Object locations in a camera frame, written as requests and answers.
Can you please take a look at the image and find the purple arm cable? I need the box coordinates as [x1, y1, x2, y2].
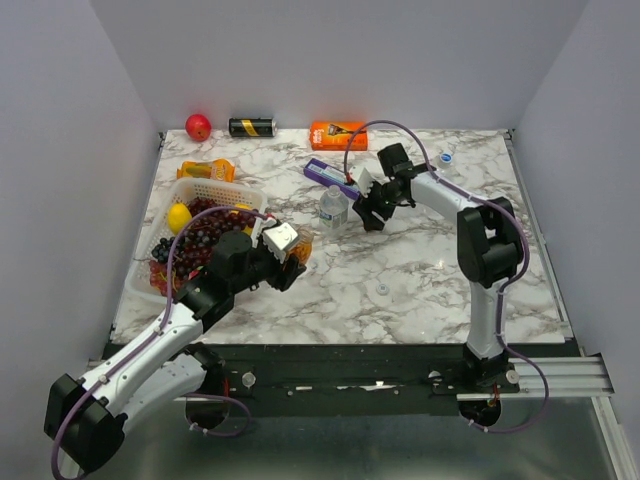
[343, 119, 550, 434]
[51, 205, 276, 480]

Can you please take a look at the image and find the aluminium mounting rail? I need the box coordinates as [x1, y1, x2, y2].
[81, 354, 613, 410]

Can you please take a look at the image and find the light red grapes bunch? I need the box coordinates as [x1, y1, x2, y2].
[148, 260, 184, 297]

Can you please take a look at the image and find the orange snack bag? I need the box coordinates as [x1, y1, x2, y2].
[176, 158, 235, 183]

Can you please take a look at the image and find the black gold can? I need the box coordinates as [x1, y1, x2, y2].
[228, 118, 277, 138]

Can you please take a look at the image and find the orange juice bottle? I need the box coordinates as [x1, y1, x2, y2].
[291, 227, 315, 265]

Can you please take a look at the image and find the white plastic basket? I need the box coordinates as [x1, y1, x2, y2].
[125, 177, 268, 304]

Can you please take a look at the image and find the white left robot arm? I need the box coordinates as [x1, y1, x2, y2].
[44, 223, 306, 479]

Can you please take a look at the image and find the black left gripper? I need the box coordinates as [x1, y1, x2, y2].
[231, 227, 307, 295]

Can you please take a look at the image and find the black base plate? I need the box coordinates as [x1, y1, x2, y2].
[99, 342, 586, 419]

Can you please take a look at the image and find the small water bottle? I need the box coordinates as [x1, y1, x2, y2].
[319, 185, 349, 231]

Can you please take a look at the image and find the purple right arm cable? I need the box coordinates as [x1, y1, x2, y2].
[343, 119, 550, 434]

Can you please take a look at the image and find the dark red grapes bunch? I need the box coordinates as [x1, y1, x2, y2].
[172, 210, 256, 280]

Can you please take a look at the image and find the purple toothpaste box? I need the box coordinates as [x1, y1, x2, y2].
[303, 158, 359, 200]

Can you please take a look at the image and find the yellow lemon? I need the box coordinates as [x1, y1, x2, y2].
[167, 203, 192, 235]
[229, 204, 255, 235]

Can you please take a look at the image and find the dark blue grapes bunch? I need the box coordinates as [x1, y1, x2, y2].
[151, 237, 185, 266]

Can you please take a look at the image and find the red apple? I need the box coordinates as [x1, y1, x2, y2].
[185, 114, 212, 142]

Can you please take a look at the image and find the orange razor box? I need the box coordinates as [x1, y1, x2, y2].
[309, 121, 369, 151]

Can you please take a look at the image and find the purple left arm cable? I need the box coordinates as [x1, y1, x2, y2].
[51, 205, 276, 480]

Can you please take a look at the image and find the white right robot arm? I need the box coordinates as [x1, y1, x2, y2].
[345, 143, 529, 392]

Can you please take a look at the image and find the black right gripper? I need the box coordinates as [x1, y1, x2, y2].
[352, 175, 405, 232]

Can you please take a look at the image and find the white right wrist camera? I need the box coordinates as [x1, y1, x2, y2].
[346, 166, 374, 197]

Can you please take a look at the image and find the large clear plastic bottle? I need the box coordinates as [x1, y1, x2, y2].
[430, 152, 456, 176]

